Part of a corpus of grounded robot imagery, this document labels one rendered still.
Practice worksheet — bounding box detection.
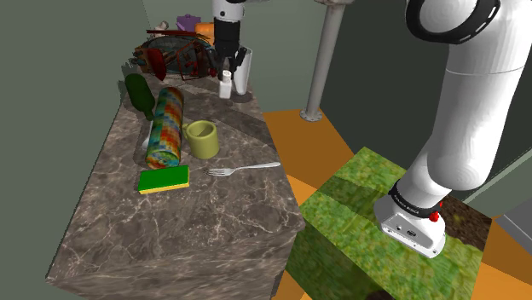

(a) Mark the yellow-green mug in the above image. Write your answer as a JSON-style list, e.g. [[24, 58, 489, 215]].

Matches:
[[181, 119, 221, 160]]

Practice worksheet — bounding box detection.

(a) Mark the grey pole with round base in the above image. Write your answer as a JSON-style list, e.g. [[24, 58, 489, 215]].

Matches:
[[299, 0, 350, 123]]

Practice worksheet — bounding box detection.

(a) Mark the dark red dish rack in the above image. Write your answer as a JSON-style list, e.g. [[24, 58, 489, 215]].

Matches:
[[131, 28, 219, 83]]

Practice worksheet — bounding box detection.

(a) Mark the orange container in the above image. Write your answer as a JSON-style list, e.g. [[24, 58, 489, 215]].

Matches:
[[194, 22, 216, 47]]

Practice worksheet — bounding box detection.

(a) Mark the purple pot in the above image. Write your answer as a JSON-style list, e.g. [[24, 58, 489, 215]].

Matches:
[[176, 14, 203, 33]]

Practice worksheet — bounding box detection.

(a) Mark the grey furniture corner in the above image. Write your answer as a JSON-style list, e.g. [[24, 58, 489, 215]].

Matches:
[[494, 198, 532, 247]]

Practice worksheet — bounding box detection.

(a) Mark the green patterned robot stand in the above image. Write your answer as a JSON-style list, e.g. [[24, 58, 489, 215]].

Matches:
[[285, 146, 494, 300]]

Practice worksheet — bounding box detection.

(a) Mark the tall white vase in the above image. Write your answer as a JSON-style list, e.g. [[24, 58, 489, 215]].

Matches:
[[232, 47, 254, 96]]

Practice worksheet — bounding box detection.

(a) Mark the green and yellow sponge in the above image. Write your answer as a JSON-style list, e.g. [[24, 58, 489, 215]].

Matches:
[[137, 164, 191, 195]]

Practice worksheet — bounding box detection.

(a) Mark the small white bottle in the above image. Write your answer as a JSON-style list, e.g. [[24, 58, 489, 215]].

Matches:
[[218, 70, 234, 100]]

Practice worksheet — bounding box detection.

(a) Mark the multicoloured patterned cylinder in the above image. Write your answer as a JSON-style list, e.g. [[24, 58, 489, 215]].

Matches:
[[143, 85, 185, 170]]

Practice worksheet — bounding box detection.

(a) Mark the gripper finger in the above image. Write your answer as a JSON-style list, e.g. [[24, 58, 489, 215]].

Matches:
[[214, 53, 228, 80], [230, 46, 249, 75]]

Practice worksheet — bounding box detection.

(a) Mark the dark green bottle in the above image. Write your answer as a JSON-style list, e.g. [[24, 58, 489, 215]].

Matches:
[[124, 73, 157, 122]]

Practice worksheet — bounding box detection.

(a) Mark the silver fork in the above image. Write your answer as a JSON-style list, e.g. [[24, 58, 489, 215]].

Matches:
[[202, 161, 282, 177]]

